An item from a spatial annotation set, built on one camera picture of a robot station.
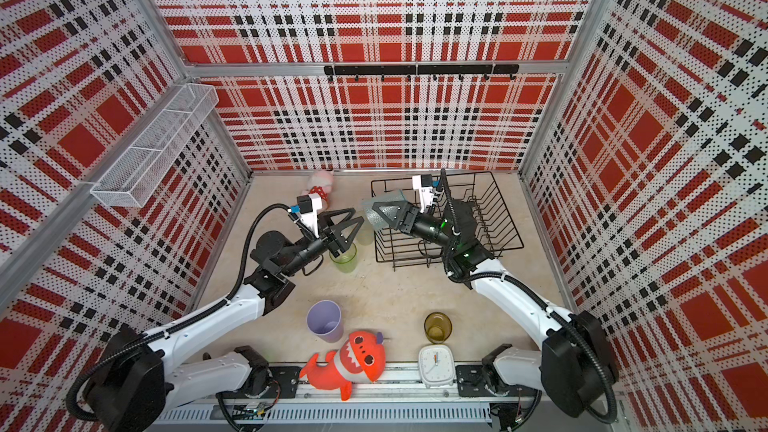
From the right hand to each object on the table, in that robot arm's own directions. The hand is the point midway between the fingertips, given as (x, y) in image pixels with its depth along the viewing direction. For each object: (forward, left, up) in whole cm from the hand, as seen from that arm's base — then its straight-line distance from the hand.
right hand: (377, 211), depth 67 cm
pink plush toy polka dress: (+31, +25, -27) cm, 48 cm away
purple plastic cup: (-15, +16, -29) cm, 37 cm away
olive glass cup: (-16, -15, -33) cm, 39 cm away
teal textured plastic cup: (-1, -3, +2) cm, 4 cm away
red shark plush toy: (-25, +5, -24) cm, 35 cm away
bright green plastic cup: (+5, +13, -32) cm, 35 cm away
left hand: (0, +4, -2) cm, 5 cm away
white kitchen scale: (-26, -14, -31) cm, 42 cm away
